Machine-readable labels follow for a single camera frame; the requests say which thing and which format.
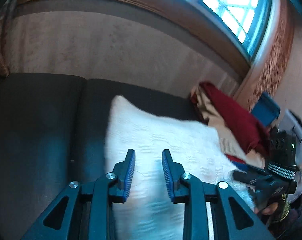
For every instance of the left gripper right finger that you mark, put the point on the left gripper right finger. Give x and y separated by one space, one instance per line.
210 206

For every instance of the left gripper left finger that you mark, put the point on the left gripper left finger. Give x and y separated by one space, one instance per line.
85 211

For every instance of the white knitted sweater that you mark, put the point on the white knitted sweater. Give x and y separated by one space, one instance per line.
149 213

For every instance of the dark red sweater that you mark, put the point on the dark red sweater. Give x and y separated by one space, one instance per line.
248 131

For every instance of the beige ribbed sweater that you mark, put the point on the beige ribbed sweater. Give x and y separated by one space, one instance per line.
228 144

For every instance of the clear plastic storage box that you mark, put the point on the clear plastic storage box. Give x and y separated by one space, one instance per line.
292 123

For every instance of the blue storage box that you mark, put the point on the blue storage box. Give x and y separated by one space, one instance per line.
266 110

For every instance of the black sofa seat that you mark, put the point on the black sofa seat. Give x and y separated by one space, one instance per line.
52 132

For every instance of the brown patterned curtain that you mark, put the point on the brown patterned curtain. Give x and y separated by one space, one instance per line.
278 58

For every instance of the window with dark frame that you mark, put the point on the window with dark frame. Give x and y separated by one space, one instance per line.
243 20

